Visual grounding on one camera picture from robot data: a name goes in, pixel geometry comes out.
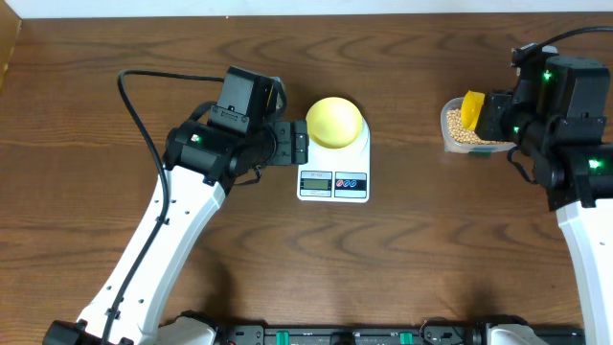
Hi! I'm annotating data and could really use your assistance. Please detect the yellow measuring scoop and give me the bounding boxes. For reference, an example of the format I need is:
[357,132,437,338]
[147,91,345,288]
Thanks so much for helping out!
[461,91,485,131]

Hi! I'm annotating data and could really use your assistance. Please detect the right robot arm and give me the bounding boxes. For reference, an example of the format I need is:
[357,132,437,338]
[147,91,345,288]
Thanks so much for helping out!
[465,44,612,344]

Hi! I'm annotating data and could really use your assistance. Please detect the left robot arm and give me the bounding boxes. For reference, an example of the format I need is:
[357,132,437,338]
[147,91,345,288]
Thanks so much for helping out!
[43,66,308,344]

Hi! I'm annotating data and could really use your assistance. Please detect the pale yellow bowl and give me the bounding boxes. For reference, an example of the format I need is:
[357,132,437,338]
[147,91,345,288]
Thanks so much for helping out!
[306,97,363,150]

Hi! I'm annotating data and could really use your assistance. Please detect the white digital kitchen scale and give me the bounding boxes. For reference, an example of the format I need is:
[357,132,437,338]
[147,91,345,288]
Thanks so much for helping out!
[297,119,371,203]

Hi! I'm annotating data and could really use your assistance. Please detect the soybeans in container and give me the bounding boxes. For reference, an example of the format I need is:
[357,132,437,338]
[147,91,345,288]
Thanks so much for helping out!
[442,108,505,146]

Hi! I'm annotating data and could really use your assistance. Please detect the clear plastic container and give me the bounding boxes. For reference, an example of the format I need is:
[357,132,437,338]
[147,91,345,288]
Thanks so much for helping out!
[441,97,513,154]

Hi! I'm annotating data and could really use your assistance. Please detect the right black cable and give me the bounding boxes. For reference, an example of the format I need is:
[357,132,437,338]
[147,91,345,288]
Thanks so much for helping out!
[535,24,613,52]

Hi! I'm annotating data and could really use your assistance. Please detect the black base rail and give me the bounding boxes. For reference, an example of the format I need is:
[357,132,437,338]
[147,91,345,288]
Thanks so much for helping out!
[210,324,586,345]

